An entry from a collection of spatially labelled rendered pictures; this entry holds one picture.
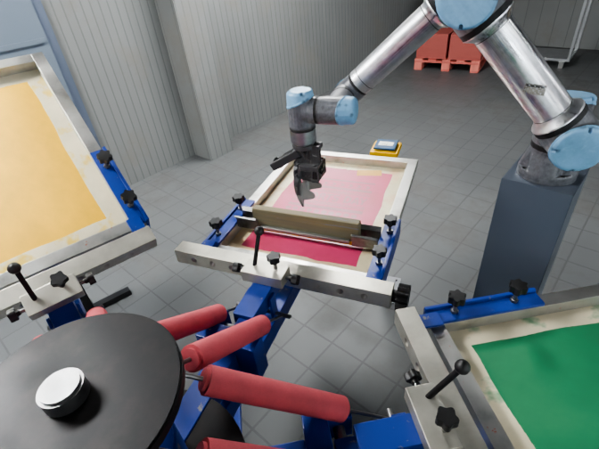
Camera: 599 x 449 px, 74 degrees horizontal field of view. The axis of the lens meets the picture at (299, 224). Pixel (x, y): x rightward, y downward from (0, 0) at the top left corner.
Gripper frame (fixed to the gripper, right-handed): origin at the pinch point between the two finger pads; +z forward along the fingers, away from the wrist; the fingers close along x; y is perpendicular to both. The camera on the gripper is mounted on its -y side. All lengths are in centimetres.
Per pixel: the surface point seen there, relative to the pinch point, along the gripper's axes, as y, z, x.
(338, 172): -4, 17, 47
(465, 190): 52, 114, 206
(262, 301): 2.8, 7.5, -38.7
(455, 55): 15, 93, 545
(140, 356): 6, -21, -76
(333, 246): 10.2, 16.4, -2.1
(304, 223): 0.2, 8.6, -1.9
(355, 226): 17.6, 7.0, -1.7
